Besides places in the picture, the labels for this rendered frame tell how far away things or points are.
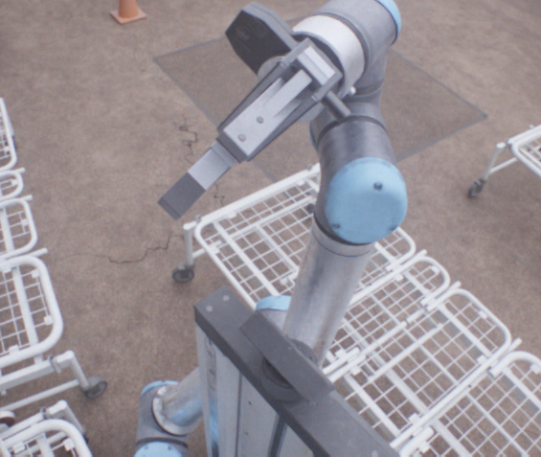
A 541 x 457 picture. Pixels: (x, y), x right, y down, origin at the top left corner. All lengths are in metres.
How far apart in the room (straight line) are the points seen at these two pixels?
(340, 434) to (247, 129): 0.43
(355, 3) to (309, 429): 0.51
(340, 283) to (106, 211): 2.79
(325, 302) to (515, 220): 3.18
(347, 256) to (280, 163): 3.04
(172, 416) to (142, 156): 2.52
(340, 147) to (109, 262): 2.61
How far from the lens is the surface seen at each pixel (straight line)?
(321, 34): 0.54
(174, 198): 0.49
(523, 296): 3.41
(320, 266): 0.67
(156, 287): 2.97
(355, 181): 0.55
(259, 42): 0.54
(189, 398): 1.37
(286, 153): 3.74
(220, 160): 0.53
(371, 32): 0.59
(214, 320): 0.75
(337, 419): 0.70
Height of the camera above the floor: 2.42
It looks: 48 degrees down
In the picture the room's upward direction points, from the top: 6 degrees clockwise
